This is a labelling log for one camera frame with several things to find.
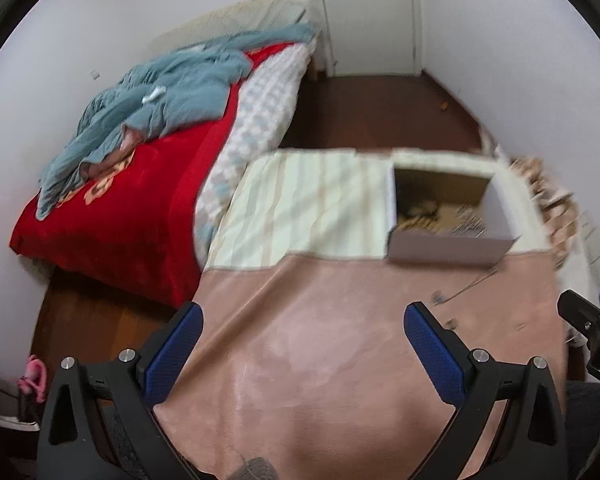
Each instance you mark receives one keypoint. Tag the pink toy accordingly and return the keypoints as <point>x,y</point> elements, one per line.
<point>33,382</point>

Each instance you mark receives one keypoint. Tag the striped cream mattress pad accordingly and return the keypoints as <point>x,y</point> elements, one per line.
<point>334,204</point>

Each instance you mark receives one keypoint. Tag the pink table cloth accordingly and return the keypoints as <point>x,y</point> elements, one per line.
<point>306,364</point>

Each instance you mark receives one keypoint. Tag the checkered brown cloth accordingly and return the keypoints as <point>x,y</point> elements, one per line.
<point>558,209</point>

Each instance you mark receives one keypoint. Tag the white door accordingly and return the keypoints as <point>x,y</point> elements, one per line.
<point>372,37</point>

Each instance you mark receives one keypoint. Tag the teal blue quilt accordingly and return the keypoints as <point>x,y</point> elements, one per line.
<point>175,90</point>

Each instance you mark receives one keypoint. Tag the white power strip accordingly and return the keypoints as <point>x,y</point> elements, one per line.
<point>590,233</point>

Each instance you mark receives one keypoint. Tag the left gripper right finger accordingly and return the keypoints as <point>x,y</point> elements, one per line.
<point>530,439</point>

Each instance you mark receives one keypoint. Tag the checkered white mattress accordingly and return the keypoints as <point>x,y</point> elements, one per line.
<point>266,103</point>

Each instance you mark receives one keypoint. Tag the red blanket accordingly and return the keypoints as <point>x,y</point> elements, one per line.
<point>131,225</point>

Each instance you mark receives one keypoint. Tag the white cardboard box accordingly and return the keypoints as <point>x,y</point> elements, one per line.
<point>475,225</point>

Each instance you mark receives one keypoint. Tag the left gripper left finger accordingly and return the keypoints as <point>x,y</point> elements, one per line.
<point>99,420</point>

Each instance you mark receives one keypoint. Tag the black item in box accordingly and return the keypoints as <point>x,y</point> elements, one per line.
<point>414,199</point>

